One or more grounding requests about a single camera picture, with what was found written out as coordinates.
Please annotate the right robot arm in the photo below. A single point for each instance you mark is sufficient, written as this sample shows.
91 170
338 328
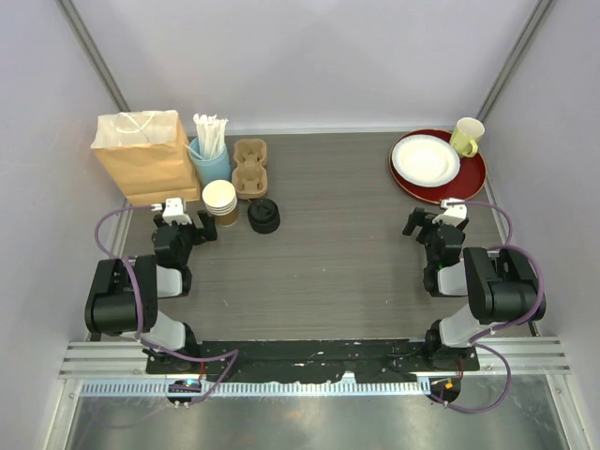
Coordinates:
501 287

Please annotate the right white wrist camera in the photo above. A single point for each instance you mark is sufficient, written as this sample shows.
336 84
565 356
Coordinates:
454 212

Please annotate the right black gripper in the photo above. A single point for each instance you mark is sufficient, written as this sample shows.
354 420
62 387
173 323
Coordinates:
420 217

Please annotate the pale yellow mug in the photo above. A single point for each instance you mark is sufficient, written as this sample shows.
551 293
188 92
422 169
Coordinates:
466 136

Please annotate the cardboard cup carrier stack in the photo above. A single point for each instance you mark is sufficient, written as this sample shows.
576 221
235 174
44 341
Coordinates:
250 176

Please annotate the stack of paper cups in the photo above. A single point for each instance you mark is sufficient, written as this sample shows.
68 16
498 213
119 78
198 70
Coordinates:
220 200

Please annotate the aluminium frame rail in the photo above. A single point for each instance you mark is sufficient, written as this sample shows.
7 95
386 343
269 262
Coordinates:
118 369

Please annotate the brown paper bag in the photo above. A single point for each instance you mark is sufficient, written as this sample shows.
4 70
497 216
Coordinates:
146 155

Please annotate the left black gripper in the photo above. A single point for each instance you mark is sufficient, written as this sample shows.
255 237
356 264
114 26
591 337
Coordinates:
206 233

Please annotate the light blue straw holder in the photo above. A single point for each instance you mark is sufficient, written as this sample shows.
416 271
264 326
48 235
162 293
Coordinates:
209 170

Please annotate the red round tray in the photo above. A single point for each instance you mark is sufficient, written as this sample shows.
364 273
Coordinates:
469 181

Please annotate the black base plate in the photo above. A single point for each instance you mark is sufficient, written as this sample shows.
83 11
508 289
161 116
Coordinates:
317 361

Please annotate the stack of black lids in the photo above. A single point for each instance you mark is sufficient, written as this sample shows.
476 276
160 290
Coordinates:
263 216

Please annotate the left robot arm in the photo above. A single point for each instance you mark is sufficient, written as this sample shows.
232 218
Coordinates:
124 295

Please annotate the white paper plate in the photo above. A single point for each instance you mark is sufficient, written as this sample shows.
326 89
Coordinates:
425 161

